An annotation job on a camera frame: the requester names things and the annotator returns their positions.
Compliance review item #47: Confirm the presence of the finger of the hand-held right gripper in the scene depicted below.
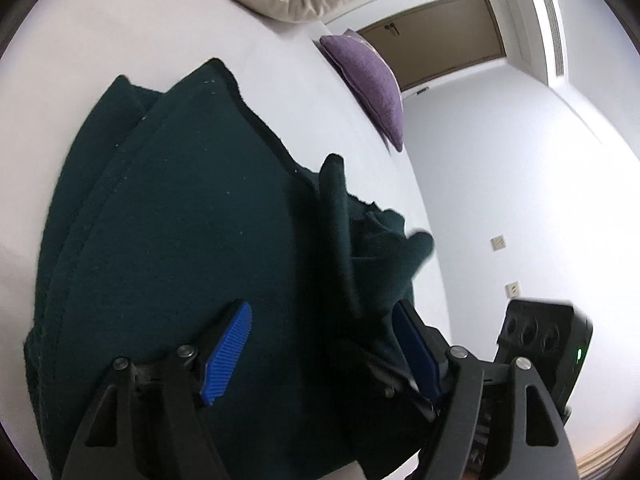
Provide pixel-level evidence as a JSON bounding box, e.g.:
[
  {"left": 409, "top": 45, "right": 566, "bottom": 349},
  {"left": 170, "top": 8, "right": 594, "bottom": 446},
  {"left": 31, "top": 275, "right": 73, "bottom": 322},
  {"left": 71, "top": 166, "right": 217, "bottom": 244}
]
[{"left": 345, "top": 341, "right": 442, "bottom": 425}]

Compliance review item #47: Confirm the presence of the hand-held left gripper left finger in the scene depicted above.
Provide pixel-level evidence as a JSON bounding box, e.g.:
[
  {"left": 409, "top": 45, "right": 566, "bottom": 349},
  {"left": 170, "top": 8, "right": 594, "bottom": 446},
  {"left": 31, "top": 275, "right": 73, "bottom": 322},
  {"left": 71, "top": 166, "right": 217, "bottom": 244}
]
[{"left": 60, "top": 301, "right": 252, "bottom": 480}]

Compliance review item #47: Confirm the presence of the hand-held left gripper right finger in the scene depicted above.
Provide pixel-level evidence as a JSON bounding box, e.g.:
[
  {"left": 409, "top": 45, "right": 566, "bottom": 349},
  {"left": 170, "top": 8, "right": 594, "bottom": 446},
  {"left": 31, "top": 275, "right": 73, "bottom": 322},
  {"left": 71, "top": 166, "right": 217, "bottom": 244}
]
[{"left": 392, "top": 301, "right": 581, "bottom": 480}]

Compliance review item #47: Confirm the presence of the dark green sweater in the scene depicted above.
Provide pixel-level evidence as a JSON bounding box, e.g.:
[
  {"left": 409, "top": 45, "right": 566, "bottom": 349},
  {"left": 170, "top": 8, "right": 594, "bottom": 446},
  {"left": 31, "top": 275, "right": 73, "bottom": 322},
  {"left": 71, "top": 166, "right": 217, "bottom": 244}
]
[{"left": 22, "top": 57, "right": 436, "bottom": 480}]

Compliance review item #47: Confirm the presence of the purple cushion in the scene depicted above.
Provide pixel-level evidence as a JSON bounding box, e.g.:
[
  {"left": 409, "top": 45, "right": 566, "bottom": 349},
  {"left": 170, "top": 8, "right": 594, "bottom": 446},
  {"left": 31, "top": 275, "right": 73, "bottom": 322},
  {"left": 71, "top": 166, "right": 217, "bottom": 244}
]
[{"left": 319, "top": 29, "right": 405, "bottom": 153}]

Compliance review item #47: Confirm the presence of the white air vent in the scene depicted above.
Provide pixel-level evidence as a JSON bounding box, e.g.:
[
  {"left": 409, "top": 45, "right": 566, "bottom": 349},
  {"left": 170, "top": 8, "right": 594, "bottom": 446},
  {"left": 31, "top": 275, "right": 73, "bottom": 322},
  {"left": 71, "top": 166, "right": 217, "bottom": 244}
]
[{"left": 542, "top": 0, "right": 566, "bottom": 78}]

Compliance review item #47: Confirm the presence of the brown door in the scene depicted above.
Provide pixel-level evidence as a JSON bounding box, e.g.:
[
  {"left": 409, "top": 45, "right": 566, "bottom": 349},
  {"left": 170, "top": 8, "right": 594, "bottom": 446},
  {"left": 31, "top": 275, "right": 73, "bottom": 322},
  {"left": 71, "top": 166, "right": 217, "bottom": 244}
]
[{"left": 357, "top": 0, "right": 506, "bottom": 93}]

